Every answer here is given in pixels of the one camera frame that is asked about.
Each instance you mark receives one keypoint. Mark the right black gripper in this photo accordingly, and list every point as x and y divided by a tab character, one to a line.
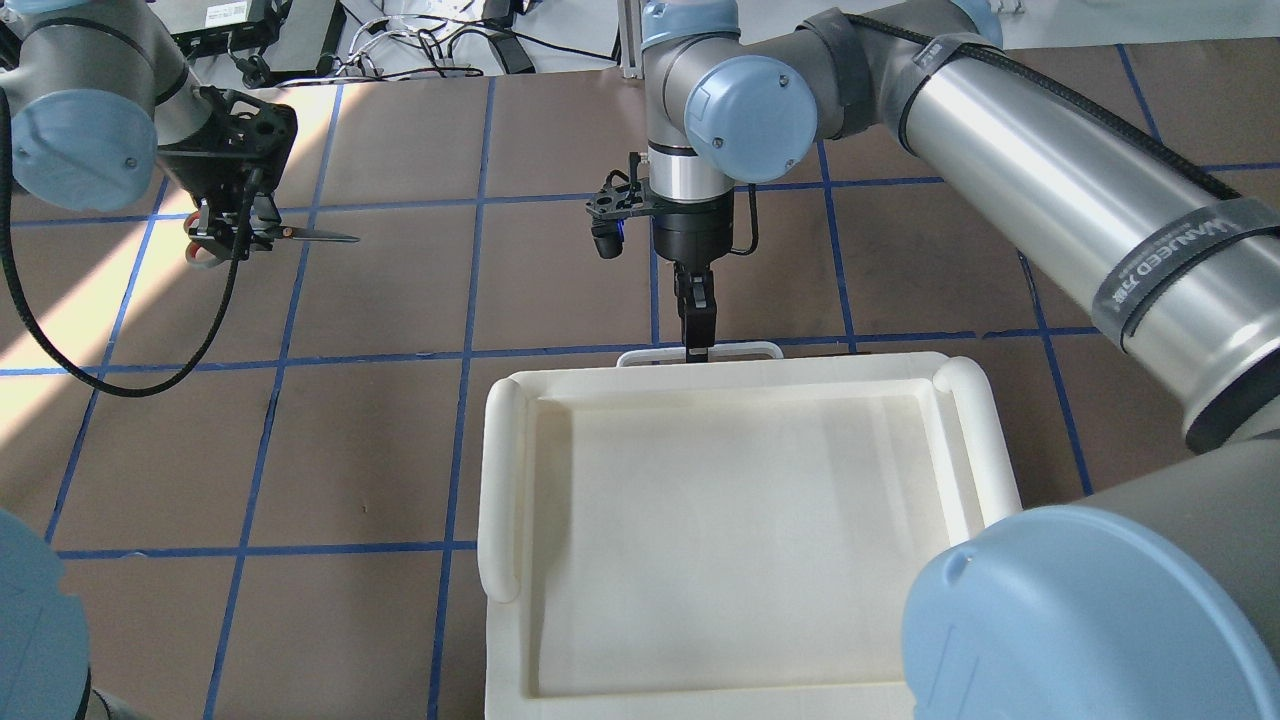
692	232

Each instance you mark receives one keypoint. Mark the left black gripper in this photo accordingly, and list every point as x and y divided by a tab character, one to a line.
214	226

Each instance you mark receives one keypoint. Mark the red grey handled scissors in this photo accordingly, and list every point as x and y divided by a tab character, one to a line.
310	236

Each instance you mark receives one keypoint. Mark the white drawer handle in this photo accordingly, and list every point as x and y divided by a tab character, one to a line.
735	351

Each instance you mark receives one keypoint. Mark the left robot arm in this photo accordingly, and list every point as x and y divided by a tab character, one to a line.
102	95

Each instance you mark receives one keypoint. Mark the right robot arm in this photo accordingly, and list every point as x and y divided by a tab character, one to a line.
1155	599

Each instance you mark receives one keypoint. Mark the cream plastic tray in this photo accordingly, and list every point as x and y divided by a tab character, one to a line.
725	540

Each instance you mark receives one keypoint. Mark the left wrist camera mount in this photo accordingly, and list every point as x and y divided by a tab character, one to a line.
239	124

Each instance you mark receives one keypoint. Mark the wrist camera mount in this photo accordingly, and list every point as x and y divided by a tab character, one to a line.
624	194
239	124

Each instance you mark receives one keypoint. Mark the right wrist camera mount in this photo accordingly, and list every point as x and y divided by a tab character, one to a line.
624	194

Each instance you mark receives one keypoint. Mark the black network switch box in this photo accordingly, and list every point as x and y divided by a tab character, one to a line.
284	39

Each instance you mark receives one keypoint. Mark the aluminium frame post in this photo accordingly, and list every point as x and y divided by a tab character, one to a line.
630	38

